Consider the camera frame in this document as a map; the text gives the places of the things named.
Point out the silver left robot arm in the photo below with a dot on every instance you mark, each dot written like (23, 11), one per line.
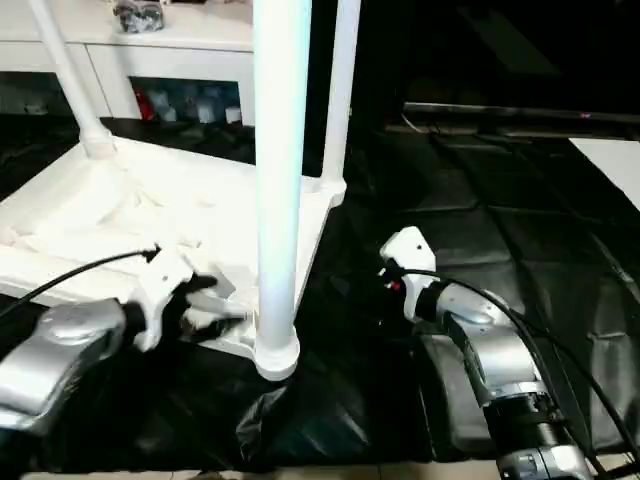
(60, 350)

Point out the flat white panel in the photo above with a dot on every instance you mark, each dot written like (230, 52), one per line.
(612, 165)

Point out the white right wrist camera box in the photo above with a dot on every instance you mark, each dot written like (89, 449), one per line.
(408, 255)

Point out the white plastic table leg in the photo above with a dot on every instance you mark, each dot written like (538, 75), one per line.
(340, 90)
(65, 80)
(280, 180)

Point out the long black bar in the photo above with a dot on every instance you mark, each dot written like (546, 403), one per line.
(520, 112)

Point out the dark object on cabinet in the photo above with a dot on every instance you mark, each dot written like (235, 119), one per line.
(138, 15)

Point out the black plastic mat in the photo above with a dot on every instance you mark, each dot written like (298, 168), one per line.
(420, 400)

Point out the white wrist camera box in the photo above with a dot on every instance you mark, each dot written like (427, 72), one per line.
(408, 255)
(160, 285)

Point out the white plastic table top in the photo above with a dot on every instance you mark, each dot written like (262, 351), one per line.
(100, 200)

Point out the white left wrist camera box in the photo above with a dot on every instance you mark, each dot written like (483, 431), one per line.
(160, 285)

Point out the white sideboard with glass doors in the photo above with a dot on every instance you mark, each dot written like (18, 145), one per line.
(180, 60)

